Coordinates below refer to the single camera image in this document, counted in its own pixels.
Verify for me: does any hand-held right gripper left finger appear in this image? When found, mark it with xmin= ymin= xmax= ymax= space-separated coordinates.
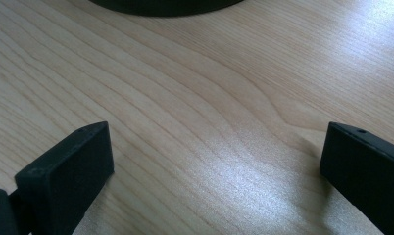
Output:
xmin=14 ymin=120 xmax=115 ymax=235

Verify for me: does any dark round object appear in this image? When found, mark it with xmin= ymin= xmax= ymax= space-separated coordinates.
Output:
xmin=88 ymin=0 xmax=245 ymax=18

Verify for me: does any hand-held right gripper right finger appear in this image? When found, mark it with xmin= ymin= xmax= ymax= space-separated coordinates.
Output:
xmin=319 ymin=121 xmax=394 ymax=235

